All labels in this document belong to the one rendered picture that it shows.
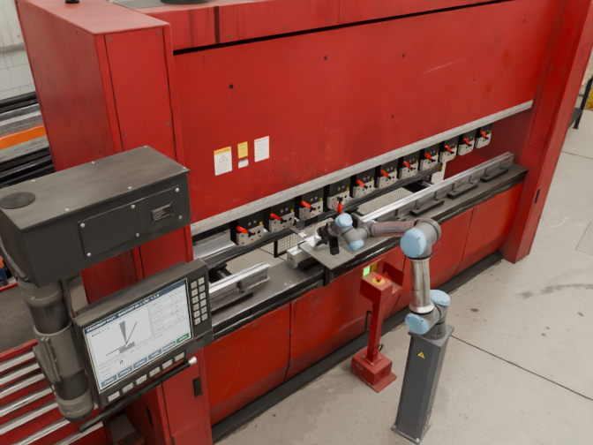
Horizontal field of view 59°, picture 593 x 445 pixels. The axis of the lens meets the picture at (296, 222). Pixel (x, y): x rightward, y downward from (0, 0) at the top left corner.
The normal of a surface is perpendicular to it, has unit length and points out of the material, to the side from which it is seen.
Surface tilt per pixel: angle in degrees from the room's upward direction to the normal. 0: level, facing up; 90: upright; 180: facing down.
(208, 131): 90
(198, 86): 90
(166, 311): 90
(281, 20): 90
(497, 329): 0
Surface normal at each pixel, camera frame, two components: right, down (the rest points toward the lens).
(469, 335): 0.02, -0.85
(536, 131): -0.77, 0.32
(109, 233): 0.70, 0.39
